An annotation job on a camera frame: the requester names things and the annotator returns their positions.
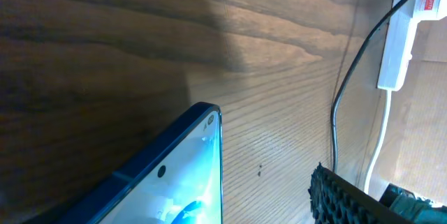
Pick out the black charging cable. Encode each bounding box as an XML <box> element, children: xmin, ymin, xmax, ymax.
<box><xmin>330</xmin><ymin>0</ymin><xmax>447</xmax><ymax>174</ymax></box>

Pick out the blue Galaxy smartphone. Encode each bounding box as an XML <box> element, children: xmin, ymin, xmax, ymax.
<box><xmin>30</xmin><ymin>102</ymin><xmax>223</xmax><ymax>224</ymax></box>

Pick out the white power strip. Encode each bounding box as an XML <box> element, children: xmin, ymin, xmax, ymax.
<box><xmin>377</xmin><ymin>0</ymin><xmax>422</xmax><ymax>94</ymax></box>

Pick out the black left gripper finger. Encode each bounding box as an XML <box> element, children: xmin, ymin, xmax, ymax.
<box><xmin>308</xmin><ymin>165</ymin><xmax>410</xmax><ymax>224</ymax></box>

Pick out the white power strip cord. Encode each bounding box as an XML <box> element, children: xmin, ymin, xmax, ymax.
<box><xmin>362</xmin><ymin>89</ymin><xmax>394</xmax><ymax>195</ymax></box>

